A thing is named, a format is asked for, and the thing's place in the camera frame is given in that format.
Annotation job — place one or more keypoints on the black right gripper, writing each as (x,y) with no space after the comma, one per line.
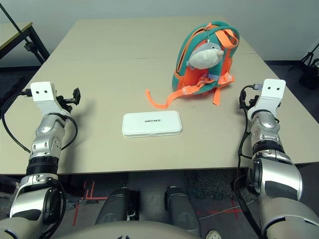
(250,102)

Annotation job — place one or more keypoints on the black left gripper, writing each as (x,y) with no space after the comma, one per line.
(64,103)

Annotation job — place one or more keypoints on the teal and orange backpack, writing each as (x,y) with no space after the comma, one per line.
(189,79)

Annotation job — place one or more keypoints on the white Unitree pencil case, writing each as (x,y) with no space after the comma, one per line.
(152,124)

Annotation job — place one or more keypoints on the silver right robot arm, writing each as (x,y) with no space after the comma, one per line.
(264,127)

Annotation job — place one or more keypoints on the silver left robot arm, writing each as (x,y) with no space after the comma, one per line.
(46,129)

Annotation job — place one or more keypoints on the black equipment bag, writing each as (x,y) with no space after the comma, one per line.
(310,77)

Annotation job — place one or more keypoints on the grey white plush toy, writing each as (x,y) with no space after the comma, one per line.
(203,57)

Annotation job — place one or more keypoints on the dark speckled foam mat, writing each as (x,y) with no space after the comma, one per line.
(211,184)

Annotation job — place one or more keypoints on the black stand pole with clamp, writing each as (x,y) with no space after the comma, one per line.
(10,20)

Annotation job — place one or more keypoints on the dark grey left robot leg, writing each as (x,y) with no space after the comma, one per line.
(113,206)

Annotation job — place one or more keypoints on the dark grey robot leg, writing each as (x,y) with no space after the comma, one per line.
(113,206)
(180,209)

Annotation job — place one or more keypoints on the dark grey right robot leg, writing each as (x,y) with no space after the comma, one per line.
(180,209)

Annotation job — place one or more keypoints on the white perforated shoe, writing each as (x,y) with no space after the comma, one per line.
(213,234)

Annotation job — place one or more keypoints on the beige robot torso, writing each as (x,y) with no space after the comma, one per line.
(139,231)

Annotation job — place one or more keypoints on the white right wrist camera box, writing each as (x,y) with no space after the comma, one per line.
(271,94)

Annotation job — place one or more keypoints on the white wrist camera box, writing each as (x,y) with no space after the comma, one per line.
(271,94)
(42,92)

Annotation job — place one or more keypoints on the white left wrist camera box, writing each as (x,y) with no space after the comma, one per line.
(42,92)

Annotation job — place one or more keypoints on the black camera tripod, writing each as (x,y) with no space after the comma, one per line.
(307,56)

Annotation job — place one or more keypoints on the wooden side table black frame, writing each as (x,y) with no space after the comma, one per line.
(15,32)

